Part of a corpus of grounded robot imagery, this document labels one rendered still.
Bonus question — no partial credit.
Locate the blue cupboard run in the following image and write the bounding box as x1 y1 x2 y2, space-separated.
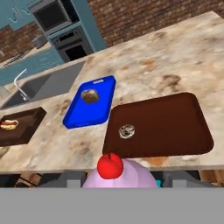
0 48 65 87

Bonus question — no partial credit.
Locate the brown wooden stool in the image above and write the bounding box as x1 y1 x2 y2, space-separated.
199 170 224 187
13 172 43 188

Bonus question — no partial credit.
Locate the silver tap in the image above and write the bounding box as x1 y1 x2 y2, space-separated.
13 68 31 102

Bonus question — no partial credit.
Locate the grey sink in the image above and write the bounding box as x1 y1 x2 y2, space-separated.
1 60 86 110

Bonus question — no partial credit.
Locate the brown chocolate cupcake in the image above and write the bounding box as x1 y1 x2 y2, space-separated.
80 88 101 104

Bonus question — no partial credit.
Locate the grey toaster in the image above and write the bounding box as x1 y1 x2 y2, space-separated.
31 34 48 50

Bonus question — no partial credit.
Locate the dark brown wooden board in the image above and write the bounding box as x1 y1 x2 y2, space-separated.
0 106 47 147

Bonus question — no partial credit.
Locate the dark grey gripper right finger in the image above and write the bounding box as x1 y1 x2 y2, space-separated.
161 171 217 189

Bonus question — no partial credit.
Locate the grey microwave oven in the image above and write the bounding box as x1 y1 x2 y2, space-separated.
29 0 81 33

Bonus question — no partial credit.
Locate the hot dog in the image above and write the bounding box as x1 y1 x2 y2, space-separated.
0 119 19 130

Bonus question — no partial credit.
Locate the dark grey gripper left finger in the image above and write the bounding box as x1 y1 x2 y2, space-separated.
39 171 88 189

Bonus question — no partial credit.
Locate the blue tray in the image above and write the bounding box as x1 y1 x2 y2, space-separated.
62 74 117 130

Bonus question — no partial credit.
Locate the white and brown round cupcake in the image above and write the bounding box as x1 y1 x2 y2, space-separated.
118 124 137 140

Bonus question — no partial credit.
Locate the brown tray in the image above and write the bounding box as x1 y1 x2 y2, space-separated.
101 92 214 159

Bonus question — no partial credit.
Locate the pink cupcake with red cherry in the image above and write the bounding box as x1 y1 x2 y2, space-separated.
81 152 162 189

